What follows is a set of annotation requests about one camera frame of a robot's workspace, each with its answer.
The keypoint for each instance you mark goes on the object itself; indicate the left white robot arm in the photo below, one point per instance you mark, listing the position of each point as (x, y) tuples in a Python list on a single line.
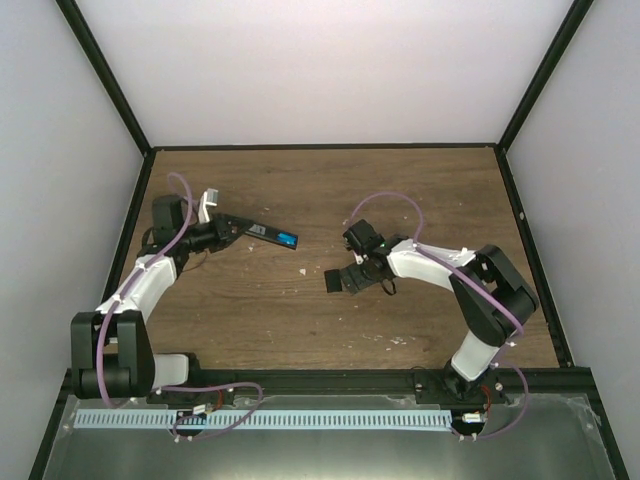
[(111, 353)]

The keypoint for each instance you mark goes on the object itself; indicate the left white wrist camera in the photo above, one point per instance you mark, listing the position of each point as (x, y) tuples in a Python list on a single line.
[(208, 200)]

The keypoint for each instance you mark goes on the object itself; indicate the black remote control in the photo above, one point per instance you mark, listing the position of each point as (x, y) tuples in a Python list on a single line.
[(270, 235)]

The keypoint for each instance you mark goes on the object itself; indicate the blue battery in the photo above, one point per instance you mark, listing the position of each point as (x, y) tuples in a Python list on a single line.
[(287, 239)]

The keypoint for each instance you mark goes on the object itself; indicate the light blue slotted cable duct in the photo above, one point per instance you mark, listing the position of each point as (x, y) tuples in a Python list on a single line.
[(404, 420)]

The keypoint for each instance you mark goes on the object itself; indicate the black aluminium front rail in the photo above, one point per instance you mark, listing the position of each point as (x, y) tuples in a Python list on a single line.
[(426, 385)]

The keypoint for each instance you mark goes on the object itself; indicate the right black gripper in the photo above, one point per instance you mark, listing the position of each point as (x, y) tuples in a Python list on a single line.
[(359, 281)]

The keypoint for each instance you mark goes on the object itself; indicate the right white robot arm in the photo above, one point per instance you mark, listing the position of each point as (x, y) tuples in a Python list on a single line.
[(494, 298)]

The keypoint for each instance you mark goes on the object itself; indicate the black battery cover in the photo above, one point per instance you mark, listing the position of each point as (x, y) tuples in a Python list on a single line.
[(333, 281)]

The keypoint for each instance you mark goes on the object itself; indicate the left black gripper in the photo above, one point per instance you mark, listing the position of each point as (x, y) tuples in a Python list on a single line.
[(223, 233)]

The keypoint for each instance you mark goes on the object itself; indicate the right black frame post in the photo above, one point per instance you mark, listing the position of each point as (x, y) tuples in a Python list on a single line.
[(563, 37)]

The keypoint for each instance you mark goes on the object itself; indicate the black frame post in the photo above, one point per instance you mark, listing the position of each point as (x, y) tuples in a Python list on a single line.
[(91, 48), (563, 37)]

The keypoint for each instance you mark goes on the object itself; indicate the left black frame post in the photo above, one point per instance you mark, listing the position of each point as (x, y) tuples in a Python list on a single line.
[(91, 48)]

